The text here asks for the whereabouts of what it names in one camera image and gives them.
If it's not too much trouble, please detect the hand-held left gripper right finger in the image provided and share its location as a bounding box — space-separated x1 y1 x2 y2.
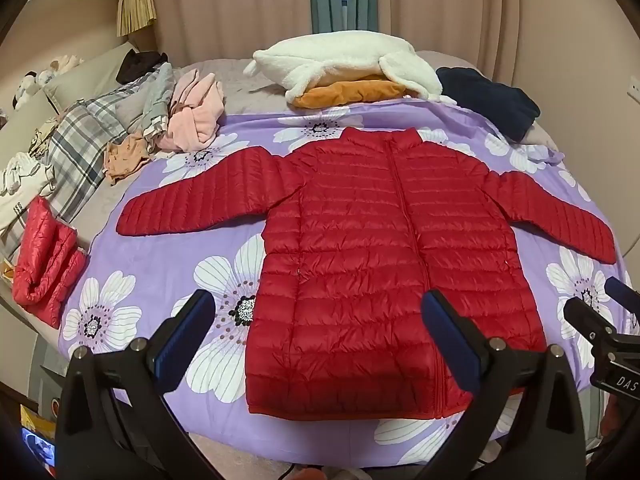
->
421 289 587 480

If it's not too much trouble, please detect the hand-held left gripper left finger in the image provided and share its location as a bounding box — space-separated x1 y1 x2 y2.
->
54 290 221 480

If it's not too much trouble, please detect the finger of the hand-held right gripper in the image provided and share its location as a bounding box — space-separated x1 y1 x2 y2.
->
604 276 640 313
563 297 618 343

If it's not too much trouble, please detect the red puffer jacket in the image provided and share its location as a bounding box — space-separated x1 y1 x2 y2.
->
12 196 88 330
116 127 617 420

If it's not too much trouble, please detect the purple floral bedsheet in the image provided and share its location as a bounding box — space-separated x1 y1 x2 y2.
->
59 97 632 471

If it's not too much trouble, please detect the folded red puffer jacket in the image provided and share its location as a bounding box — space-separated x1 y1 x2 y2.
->
12 196 88 330

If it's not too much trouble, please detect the tan small garment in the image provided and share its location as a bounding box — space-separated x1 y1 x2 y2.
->
103 133 152 186

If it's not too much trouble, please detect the plaid pillow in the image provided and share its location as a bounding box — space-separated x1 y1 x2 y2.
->
42 77 156 226

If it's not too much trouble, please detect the white printed cloth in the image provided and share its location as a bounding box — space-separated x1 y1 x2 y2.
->
0 152 56 233

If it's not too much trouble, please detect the pink garment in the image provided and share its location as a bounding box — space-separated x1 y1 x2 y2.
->
159 69 227 153

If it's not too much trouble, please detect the navy garment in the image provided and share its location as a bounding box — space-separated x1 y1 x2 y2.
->
436 66 541 143

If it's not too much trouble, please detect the grey striped garment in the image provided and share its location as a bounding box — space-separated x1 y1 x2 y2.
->
142 62 176 151

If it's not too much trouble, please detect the grey bed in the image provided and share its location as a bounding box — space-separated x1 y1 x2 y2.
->
0 49 558 341

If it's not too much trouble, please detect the black garment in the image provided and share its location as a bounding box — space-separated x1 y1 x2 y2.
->
116 50 168 83

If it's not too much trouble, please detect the orange garment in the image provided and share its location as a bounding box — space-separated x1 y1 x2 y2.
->
291 75 408 109

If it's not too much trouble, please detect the beige pillow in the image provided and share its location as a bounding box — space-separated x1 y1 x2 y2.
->
44 42 140 107

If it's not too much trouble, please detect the black and white plush toy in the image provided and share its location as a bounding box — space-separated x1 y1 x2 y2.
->
12 72 43 110

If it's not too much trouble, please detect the white fleece garment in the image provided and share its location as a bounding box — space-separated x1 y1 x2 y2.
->
245 31 458 106

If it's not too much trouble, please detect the beige curtain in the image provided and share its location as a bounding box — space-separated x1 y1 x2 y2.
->
145 0 315 68
385 0 566 71

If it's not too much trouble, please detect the yellow pleated fringe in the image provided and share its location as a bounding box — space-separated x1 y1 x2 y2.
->
116 0 157 37

